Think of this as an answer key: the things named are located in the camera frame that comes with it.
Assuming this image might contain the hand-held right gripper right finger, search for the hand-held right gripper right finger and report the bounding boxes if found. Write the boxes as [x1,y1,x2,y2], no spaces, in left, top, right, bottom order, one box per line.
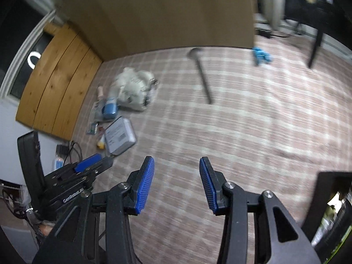
[199,156,321,264]

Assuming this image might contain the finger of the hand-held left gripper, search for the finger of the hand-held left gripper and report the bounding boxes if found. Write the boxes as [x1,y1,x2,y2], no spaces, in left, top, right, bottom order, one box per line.
[74,153,102,174]
[80,158,114,180]

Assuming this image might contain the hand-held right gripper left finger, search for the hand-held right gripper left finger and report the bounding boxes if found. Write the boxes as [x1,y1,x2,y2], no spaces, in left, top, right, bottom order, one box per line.
[32,156,155,264]

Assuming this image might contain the rectangular box with white label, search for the rectangular box with white label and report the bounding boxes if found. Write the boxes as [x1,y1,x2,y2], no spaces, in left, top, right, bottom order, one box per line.
[104,117,137,156]

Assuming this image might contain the orange pine wood board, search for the orange pine wood board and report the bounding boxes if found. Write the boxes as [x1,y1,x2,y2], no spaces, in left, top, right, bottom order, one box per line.
[15,23,104,141]

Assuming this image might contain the white plastic packet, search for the white plastic packet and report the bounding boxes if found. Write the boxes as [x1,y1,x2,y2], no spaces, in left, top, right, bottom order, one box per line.
[109,67,159,112]

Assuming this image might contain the grey plastic stick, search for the grey plastic stick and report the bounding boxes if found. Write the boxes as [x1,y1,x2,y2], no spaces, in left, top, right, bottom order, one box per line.
[187,47,214,105]

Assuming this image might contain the black storage box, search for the black storage box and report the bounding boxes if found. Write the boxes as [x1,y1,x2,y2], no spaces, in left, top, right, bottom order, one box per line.
[301,171,352,255]

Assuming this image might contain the light blue plastic clip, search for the light blue plastic clip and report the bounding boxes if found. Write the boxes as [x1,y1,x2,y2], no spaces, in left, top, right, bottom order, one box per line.
[251,46,272,67]

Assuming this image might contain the light wooden cabinet panel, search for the light wooden cabinet panel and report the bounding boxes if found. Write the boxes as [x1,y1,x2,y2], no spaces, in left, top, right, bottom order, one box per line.
[59,0,258,62]

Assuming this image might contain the black side table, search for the black side table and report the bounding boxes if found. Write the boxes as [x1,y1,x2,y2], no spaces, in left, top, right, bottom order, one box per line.
[284,0,345,69]

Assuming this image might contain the black cables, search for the black cables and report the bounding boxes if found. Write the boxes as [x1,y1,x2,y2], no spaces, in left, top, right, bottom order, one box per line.
[65,141,83,166]

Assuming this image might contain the window with white frame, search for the window with white frame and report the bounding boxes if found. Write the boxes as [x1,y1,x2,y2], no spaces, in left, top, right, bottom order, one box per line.
[0,7,56,100]

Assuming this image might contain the white door frame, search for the white door frame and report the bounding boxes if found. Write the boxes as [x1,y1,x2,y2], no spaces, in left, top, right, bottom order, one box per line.
[259,0,286,31]

